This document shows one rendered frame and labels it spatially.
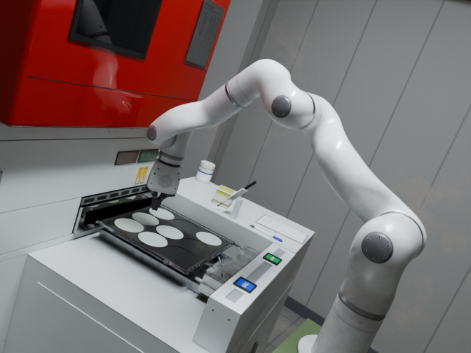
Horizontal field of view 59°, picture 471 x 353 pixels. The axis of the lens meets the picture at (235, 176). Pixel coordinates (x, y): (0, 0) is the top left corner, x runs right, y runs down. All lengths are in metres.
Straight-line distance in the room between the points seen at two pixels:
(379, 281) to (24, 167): 0.89
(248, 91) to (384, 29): 1.99
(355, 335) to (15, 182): 0.91
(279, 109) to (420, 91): 2.00
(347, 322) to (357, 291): 0.08
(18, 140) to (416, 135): 2.37
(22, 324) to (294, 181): 2.19
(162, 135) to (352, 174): 0.57
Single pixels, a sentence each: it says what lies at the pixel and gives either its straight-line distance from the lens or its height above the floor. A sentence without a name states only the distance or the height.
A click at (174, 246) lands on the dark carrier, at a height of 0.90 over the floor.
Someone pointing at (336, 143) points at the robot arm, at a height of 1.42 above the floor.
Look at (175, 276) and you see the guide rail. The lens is 1.39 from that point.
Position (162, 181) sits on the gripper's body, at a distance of 1.39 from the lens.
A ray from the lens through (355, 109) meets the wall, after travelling 3.01.
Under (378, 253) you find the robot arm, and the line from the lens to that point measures 0.93.
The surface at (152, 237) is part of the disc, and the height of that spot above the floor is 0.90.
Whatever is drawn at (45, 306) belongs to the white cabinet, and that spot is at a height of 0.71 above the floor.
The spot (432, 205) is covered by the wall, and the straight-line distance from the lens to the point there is 2.92.
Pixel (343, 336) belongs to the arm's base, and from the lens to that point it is 1.08.
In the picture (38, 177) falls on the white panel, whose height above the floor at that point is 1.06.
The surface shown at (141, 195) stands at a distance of 1.65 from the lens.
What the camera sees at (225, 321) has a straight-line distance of 1.11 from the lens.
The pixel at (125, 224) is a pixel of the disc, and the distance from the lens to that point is 1.47.
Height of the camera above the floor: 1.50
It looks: 14 degrees down
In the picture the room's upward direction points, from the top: 20 degrees clockwise
